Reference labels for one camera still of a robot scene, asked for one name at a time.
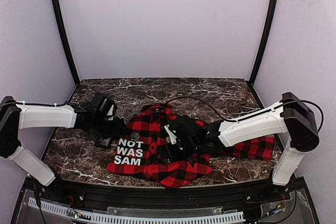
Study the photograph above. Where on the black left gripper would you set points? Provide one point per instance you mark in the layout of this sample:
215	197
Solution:
105	135

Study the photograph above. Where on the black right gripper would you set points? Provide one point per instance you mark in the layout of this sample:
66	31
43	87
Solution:
168	153

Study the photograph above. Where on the round silver brooch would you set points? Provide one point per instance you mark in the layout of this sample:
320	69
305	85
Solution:
135	136

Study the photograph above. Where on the red black plaid shirt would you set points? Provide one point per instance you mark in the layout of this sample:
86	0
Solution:
144	151

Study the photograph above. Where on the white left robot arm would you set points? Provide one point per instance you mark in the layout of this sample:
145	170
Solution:
17	116

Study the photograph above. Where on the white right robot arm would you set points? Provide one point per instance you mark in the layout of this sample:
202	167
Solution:
289	115

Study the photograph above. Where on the small black open box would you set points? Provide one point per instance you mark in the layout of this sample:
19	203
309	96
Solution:
104	143

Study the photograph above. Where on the white slotted cable duct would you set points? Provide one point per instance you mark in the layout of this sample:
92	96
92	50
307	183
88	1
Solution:
129	215

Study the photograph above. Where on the black front frame rail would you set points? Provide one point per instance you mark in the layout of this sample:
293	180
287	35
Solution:
94	196

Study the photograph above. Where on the black vertical frame post left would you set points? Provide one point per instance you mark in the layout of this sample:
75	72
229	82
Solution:
65	41

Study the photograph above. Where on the black vertical frame post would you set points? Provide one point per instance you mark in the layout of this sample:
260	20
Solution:
65	41
263	41

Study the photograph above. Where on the black vertical frame post right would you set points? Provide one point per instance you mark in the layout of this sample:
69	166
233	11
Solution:
263	41

